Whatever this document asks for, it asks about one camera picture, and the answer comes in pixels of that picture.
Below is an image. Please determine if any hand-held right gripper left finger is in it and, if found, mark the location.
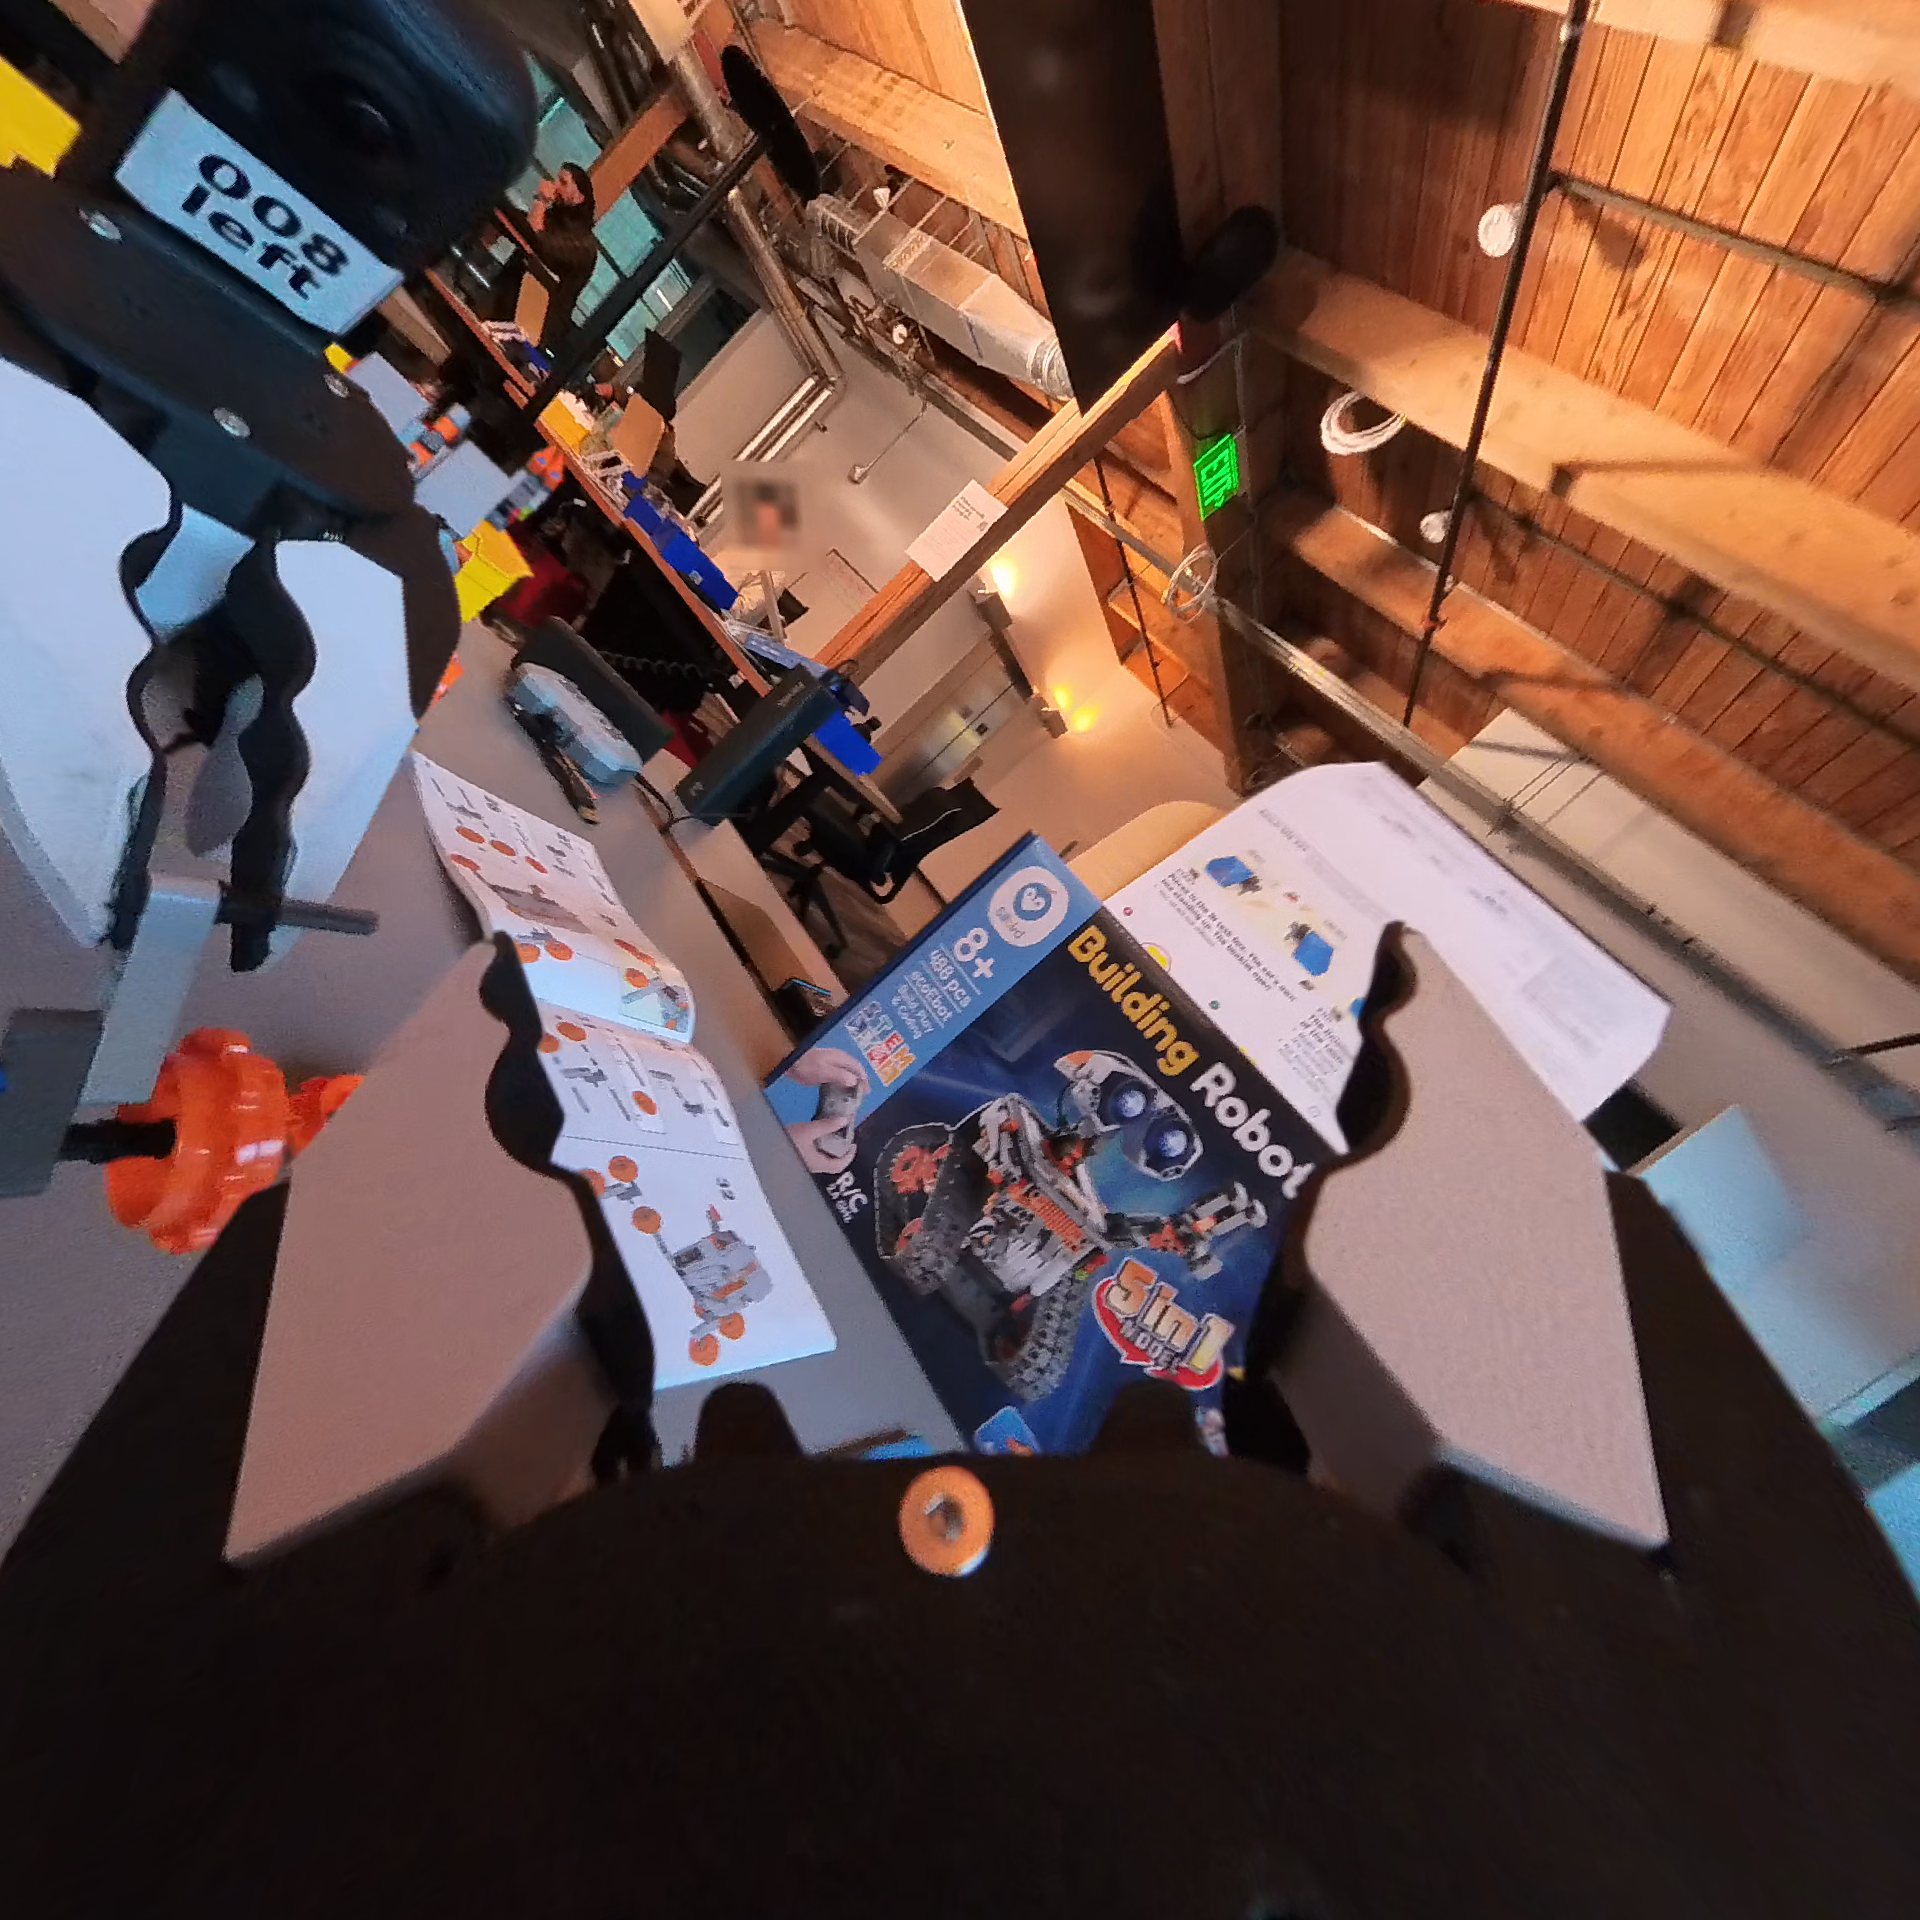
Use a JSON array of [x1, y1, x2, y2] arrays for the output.
[[221, 933, 665, 1565]]

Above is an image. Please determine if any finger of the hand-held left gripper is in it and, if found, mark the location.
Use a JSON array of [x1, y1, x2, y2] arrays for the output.
[[0, 357, 230, 950], [224, 527, 430, 973]]

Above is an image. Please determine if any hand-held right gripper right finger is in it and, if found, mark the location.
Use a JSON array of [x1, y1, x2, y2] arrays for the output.
[[1265, 919, 1672, 1549]]

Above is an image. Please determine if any grey toy beam with gears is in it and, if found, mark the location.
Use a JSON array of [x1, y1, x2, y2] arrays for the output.
[[0, 877, 376, 1255]]

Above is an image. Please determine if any grey toy control unit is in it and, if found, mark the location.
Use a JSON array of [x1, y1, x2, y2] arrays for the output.
[[502, 661, 645, 788]]

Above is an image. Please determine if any open white instruction manual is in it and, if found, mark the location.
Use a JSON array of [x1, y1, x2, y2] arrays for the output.
[[412, 750, 839, 1389]]

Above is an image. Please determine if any blue storage bin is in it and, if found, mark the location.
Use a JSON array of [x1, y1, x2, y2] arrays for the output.
[[621, 490, 741, 608]]

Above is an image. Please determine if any printed paper sheet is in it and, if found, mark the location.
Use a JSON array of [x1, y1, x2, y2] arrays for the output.
[[1102, 761, 1670, 1120]]

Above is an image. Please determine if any blue robot kit box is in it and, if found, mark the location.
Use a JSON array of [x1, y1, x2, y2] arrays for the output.
[[766, 832, 1359, 1460]]

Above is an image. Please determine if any black office chair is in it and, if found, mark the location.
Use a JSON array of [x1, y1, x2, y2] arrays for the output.
[[839, 778, 999, 902]]

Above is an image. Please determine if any metal ventilation duct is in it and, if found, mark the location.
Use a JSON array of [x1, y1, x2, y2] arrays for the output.
[[808, 194, 1074, 399]]

